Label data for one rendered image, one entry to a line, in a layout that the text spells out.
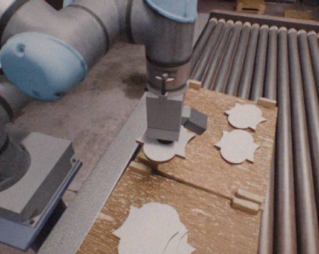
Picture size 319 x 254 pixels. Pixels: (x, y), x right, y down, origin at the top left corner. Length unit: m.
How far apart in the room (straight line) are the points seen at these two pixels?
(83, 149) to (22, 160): 1.34
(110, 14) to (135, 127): 0.49
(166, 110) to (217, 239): 0.31
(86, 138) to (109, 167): 1.39
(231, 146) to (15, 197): 0.57
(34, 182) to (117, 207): 0.21
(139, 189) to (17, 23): 0.45
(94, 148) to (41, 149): 1.27
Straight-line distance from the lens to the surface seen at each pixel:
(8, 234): 0.73
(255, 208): 0.59
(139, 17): 0.35
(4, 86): 0.62
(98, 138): 2.03
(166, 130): 0.44
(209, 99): 0.87
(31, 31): 0.28
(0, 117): 0.61
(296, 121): 0.92
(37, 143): 0.74
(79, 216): 0.63
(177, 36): 0.34
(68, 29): 0.29
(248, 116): 0.82
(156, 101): 0.40
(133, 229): 0.52
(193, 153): 0.68
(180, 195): 0.60
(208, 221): 0.58
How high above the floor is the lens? 1.46
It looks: 45 degrees down
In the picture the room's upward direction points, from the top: straight up
